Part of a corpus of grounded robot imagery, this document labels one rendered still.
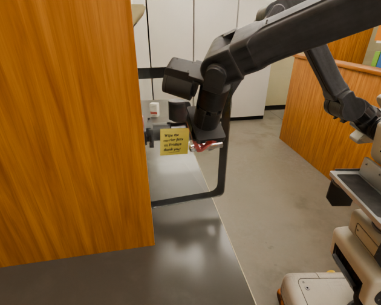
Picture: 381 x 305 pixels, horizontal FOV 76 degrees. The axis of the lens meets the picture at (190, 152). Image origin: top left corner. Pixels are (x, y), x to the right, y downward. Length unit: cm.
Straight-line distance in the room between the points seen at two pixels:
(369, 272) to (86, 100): 93
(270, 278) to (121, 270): 132
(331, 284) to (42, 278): 134
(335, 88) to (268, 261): 136
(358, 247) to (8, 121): 106
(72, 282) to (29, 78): 46
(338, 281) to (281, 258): 48
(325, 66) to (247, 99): 333
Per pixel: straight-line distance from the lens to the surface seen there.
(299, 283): 154
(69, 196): 62
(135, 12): 56
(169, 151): 65
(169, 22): 369
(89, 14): 48
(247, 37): 39
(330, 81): 88
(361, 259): 102
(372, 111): 99
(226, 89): 47
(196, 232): 74
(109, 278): 68
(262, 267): 190
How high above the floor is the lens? 148
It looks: 28 degrees down
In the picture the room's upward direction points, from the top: straight up
